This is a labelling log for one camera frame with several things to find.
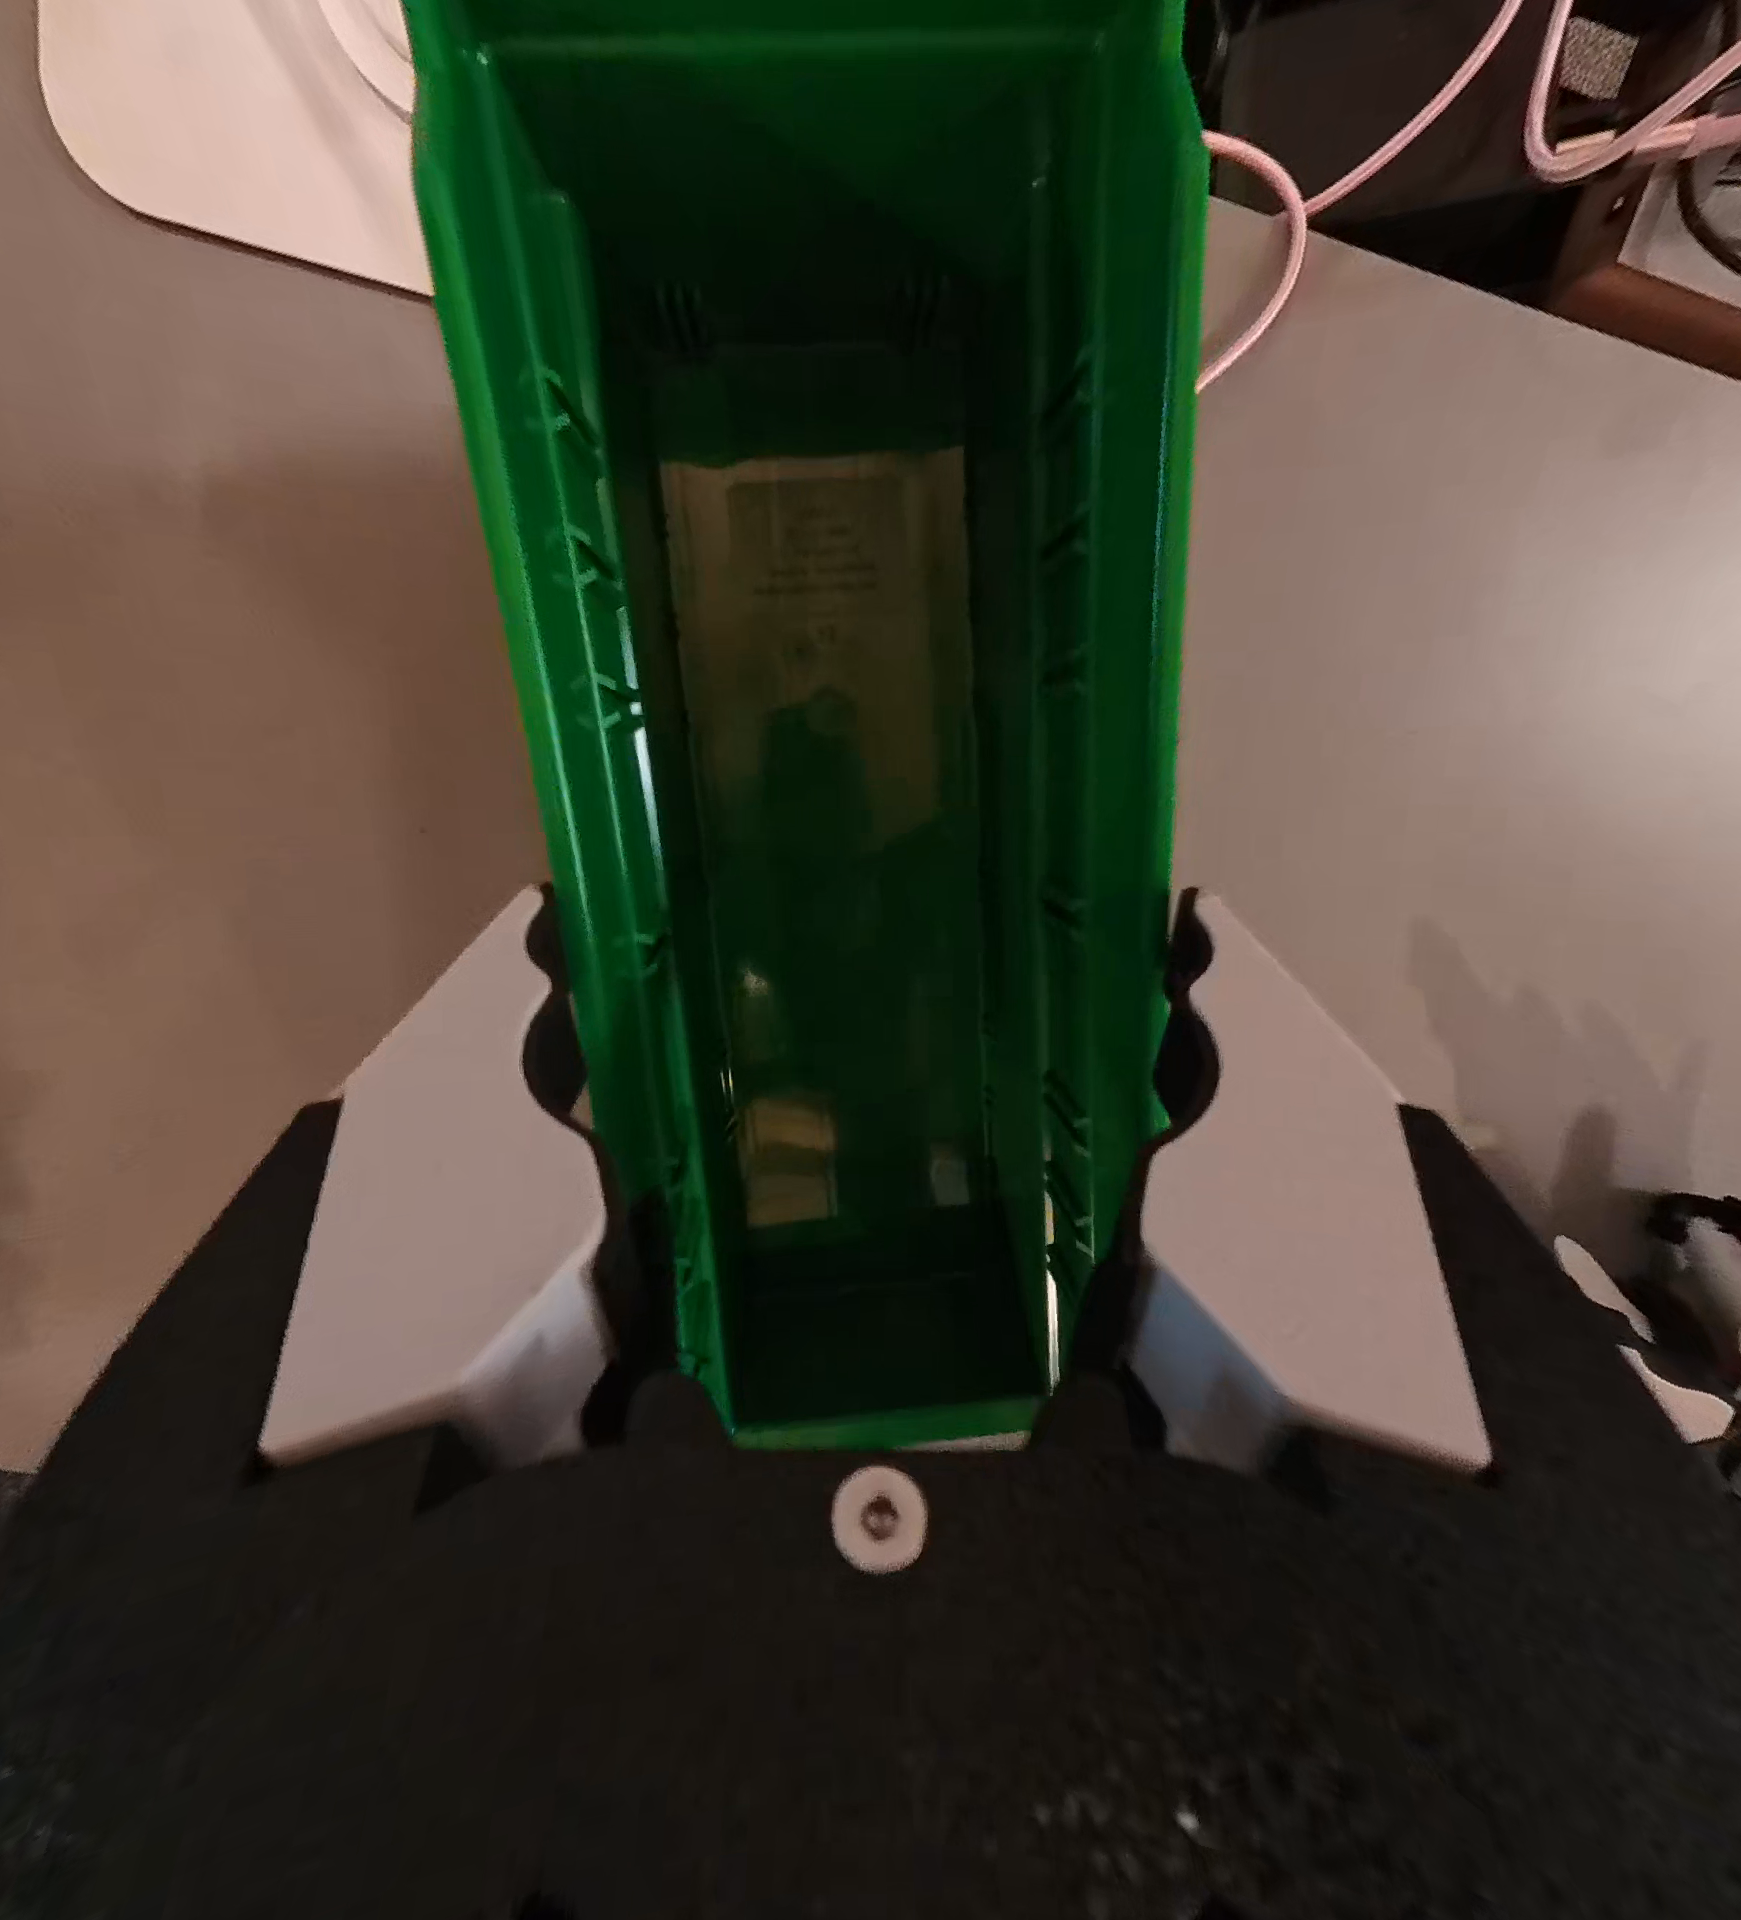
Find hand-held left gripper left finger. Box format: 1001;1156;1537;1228
254;883;662;1473

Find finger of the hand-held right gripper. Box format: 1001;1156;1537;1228
1554;1235;1737;1444

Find green plastic bin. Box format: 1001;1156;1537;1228
406;0;1209;1455

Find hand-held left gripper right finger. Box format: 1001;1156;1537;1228
1095;890;1495;1474

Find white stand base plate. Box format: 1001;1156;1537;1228
36;0;432;297

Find black cardboard box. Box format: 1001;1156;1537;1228
1199;0;1569;287

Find pink cable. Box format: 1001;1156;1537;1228
1195;0;1741;396

